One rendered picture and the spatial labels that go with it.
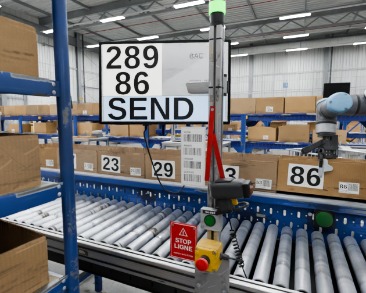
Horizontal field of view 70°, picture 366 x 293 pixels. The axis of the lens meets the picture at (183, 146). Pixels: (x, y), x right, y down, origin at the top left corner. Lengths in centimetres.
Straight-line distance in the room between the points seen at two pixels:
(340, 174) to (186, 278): 85
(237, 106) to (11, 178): 568
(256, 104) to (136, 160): 457
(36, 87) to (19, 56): 6
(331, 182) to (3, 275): 128
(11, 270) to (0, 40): 40
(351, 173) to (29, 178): 128
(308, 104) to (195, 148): 517
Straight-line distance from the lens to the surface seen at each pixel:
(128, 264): 113
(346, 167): 143
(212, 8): 88
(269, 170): 141
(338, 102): 130
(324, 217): 139
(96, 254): 122
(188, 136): 85
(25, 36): 58
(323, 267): 112
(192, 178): 87
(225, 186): 77
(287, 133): 567
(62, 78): 57
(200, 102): 95
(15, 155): 56
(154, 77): 98
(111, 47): 104
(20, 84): 52
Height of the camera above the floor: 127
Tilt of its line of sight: 6 degrees down
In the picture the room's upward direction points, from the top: straight up
